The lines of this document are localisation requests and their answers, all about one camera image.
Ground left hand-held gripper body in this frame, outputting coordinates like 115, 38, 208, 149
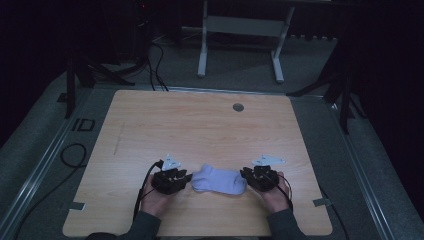
151, 153, 184, 196

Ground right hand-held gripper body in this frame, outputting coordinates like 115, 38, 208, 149
250, 153, 287, 193

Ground pale lavender sock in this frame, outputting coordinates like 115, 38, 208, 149
190, 163, 248, 196

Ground person's left hand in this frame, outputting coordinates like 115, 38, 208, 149
139, 174, 174, 218

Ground person's right hand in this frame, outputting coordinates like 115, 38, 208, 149
259, 171, 294, 215

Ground black tripod stand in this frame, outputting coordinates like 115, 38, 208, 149
64, 56, 136, 120
285, 64, 368, 135

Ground dark equipment stand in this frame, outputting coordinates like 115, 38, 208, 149
133, 0, 158, 66

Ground left hand-held gripper black cable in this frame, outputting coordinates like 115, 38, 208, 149
132, 159, 165, 223

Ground hand-held gripper black cable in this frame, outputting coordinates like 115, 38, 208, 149
276, 173, 295, 212
132, 159, 165, 223

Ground right hand-held gripper black cable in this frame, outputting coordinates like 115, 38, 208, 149
276, 173, 295, 212

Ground thin black floor cable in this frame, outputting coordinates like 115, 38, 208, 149
318, 186, 350, 240

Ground metal floor rail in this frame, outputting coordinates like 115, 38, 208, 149
328, 98, 399, 240
0, 87, 96, 240
133, 84, 325, 100

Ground black cable bundle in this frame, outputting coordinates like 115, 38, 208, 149
145, 39, 170, 92

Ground black looped floor cable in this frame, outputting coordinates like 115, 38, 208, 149
11, 143, 88, 240

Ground white metal table frame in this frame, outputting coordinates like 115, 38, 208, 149
197, 0, 296, 84

